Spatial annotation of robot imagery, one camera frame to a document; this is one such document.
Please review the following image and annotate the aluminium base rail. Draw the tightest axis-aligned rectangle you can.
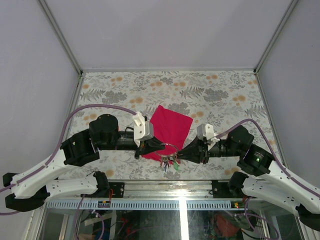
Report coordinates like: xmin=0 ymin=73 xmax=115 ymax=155
xmin=45 ymin=180 xmax=244 ymax=211

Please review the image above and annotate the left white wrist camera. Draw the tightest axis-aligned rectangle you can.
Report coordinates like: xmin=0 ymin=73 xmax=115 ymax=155
xmin=132 ymin=112 xmax=154 ymax=147

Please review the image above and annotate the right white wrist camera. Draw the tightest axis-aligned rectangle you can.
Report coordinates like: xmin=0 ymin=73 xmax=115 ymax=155
xmin=196 ymin=123 xmax=219 ymax=143

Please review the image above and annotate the pink folded cloth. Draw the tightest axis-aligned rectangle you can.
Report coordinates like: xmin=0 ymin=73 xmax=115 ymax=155
xmin=143 ymin=105 xmax=193 ymax=161

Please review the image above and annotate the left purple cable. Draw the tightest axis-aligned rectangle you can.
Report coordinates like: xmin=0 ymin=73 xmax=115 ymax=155
xmin=0 ymin=104 xmax=137 ymax=216

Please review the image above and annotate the large keyring with keys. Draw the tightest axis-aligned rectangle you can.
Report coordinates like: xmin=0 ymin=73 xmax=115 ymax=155
xmin=155 ymin=143 xmax=181 ymax=172

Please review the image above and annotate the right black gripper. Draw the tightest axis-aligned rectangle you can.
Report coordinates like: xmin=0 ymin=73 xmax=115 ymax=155
xmin=177 ymin=133 xmax=242 ymax=164

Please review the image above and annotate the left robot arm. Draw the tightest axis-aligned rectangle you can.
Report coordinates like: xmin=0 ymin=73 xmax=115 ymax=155
xmin=2 ymin=113 xmax=165 ymax=212

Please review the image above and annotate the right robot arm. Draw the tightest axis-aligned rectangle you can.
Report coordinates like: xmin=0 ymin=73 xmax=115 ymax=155
xmin=177 ymin=124 xmax=320 ymax=231

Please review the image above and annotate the purple cable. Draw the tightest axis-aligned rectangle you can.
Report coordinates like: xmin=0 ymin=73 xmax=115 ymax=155
xmin=0 ymin=104 xmax=137 ymax=216
xmin=214 ymin=118 xmax=320 ymax=240

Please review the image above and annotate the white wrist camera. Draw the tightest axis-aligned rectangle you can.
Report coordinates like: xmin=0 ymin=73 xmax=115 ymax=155
xmin=132 ymin=112 xmax=154 ymax=147
xmin=196 ymin=123 xmax=219 ymax=143

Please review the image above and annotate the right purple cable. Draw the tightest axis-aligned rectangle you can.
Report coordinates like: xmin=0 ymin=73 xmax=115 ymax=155
xmin=214 ymin=118 xmax=320 ymax=240

